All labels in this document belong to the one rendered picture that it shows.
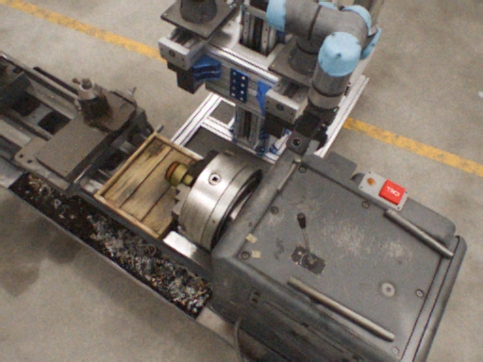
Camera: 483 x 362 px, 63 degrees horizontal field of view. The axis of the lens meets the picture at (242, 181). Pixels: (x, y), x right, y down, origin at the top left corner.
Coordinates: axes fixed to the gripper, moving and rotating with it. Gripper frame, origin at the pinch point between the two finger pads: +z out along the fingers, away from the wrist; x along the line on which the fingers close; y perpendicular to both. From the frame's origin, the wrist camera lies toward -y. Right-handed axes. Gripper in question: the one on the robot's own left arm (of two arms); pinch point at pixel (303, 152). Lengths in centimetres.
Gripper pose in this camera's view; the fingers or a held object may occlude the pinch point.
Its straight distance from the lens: 106.7
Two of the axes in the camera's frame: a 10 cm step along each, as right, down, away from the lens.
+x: -8.5, -4.8, 2.0
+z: -0.6, 4.7, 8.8
